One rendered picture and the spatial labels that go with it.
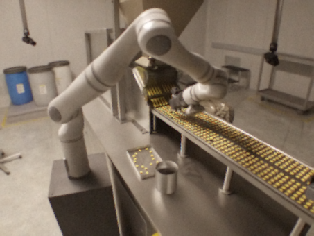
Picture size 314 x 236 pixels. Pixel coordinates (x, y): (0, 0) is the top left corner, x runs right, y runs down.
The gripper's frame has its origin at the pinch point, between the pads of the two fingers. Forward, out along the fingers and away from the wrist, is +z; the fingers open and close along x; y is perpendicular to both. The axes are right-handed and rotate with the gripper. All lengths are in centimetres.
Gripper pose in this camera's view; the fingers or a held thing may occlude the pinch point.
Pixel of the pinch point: (171, 111)
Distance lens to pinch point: 101.5
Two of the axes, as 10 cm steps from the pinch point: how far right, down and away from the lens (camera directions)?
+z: -4.2, 1.7, 8.9
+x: -8.7, 2.1, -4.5
